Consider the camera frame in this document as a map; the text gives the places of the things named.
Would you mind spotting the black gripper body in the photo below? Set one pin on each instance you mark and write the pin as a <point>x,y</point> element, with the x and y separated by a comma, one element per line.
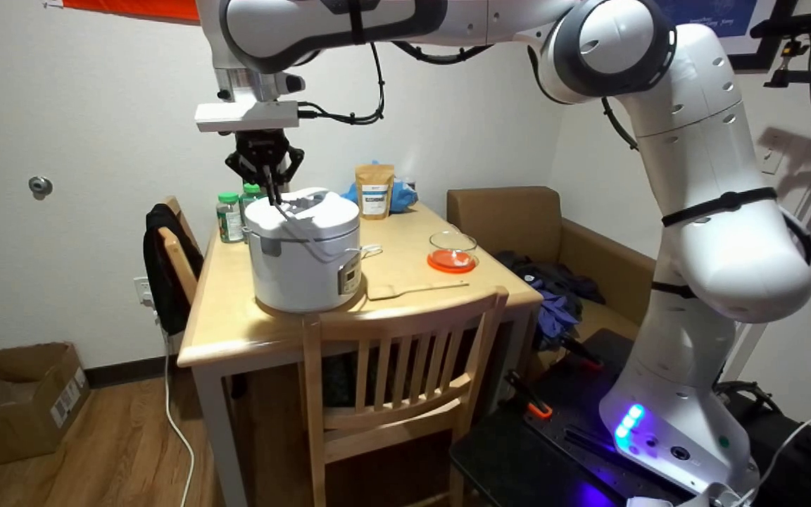
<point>266,145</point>

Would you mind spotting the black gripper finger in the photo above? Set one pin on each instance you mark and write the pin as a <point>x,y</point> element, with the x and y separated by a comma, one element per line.
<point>249,170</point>
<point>287,173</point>

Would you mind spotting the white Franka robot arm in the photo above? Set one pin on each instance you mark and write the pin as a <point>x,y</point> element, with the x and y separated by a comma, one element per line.
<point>704,187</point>

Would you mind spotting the white rice cooker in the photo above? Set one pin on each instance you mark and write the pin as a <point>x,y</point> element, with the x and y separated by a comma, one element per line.
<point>305,253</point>

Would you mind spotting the green lid jar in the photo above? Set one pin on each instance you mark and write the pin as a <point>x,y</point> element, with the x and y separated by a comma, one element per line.
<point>252,192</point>
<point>228,220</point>

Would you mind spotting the brown paper pouch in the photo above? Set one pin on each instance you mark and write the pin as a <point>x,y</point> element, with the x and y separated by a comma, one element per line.
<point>373,192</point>

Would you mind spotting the blue plastic bag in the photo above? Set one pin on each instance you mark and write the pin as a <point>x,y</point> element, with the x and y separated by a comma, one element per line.
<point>404,197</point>

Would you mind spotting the wooden chair with jacket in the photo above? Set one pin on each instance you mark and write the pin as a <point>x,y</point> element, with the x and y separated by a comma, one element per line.
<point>180,269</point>

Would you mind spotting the black jacket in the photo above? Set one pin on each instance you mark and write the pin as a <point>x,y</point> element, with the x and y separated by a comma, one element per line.
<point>161,270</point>

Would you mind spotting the wooden rice paddle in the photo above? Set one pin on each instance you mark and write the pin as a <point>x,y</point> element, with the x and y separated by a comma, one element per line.
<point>406,290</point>

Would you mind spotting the glass bowl with orange lid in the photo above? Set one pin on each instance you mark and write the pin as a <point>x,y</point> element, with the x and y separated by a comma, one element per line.
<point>451,258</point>

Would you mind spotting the wooden slat chair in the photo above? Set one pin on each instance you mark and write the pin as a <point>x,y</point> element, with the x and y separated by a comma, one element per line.
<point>394,375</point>

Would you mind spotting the purple cloth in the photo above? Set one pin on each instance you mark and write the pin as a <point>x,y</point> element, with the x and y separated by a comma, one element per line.
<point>550,299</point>

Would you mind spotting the brown sofa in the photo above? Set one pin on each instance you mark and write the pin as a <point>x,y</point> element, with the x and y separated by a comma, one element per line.
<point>592,258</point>

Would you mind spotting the orange black clamp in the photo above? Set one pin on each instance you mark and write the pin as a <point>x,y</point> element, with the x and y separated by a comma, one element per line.
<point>536,404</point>

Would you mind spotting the cardboard box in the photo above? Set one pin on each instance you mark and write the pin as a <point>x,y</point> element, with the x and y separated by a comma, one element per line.
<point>11,413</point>

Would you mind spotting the black framed picture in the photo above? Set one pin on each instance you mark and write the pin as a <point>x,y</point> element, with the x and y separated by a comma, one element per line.
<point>704,14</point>

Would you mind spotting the red wall banner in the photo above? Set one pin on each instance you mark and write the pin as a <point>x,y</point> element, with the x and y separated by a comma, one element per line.
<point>132,6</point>

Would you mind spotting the round metal wall knob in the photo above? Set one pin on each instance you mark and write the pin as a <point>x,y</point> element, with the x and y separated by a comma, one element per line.
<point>40,187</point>

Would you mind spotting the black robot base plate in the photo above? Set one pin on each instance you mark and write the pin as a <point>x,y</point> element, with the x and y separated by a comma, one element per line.
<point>519,459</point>

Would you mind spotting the white wall outlet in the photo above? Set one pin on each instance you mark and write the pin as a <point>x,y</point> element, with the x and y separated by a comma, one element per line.
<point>770,159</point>

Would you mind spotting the black camera on stand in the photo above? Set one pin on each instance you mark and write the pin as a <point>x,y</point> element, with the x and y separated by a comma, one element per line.
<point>794,23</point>

